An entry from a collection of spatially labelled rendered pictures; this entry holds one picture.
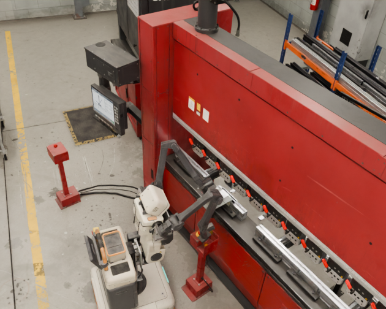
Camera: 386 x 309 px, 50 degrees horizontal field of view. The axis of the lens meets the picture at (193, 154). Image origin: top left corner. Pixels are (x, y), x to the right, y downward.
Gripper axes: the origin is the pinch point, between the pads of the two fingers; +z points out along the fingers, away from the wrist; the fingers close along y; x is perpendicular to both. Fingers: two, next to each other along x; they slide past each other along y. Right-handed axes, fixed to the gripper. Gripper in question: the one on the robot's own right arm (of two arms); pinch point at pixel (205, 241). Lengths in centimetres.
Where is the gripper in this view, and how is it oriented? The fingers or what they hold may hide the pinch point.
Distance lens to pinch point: 364.1
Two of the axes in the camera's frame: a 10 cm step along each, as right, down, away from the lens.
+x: -6.2, -5.3, 5.8
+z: 1.4, 6.5, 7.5
